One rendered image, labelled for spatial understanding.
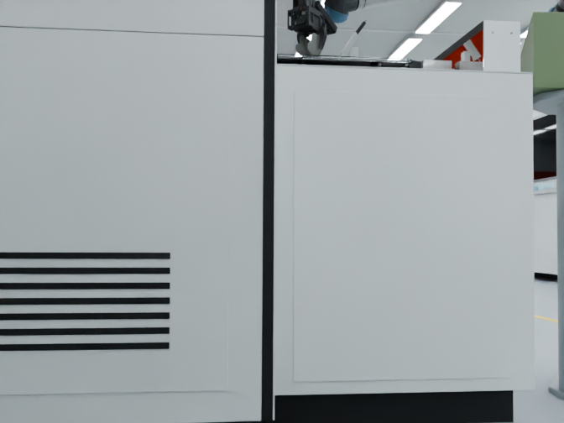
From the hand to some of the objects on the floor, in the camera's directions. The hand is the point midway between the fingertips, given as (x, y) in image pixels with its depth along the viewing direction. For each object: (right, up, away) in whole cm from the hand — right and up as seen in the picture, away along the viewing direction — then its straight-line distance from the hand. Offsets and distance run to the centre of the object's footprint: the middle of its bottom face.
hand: (311, 64), depth 186 cm
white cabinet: (+15, -92, +12) cm, 94 cm away
